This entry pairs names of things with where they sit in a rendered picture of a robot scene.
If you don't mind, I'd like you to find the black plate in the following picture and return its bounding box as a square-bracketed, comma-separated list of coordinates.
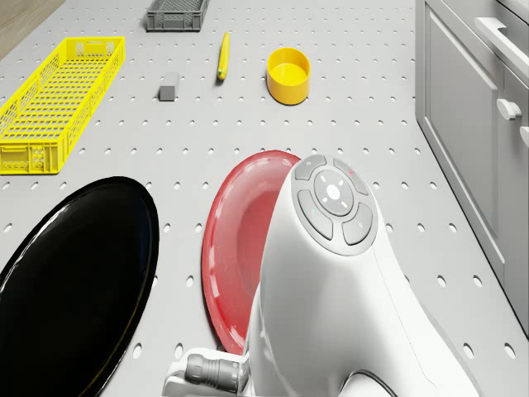
[0, 176, 160, 397]

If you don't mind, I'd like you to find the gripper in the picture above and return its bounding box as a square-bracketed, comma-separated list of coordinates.
[161, 347, 253, 397]

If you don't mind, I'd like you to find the grey cube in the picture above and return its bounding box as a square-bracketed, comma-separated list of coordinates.
[157, 71, 182, 102]

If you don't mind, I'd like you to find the white cabinet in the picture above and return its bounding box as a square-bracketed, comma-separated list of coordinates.
[414, 0, 529, 337]

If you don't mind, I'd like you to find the dark grey basket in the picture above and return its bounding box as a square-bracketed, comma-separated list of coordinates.
[145, 0, 211, 33]

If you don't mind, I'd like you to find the yellow bowl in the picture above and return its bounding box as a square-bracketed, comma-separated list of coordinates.
[266, 47, 312, 106]

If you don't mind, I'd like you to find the banana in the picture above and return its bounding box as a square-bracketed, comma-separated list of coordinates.
[216, 31, 231, 82]

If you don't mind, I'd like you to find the red plate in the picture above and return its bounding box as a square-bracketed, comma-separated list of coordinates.
[201, 150, 303, 356]

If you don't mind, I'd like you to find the yellow basket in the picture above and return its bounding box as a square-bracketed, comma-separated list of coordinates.
[0, 36, 126, 175]

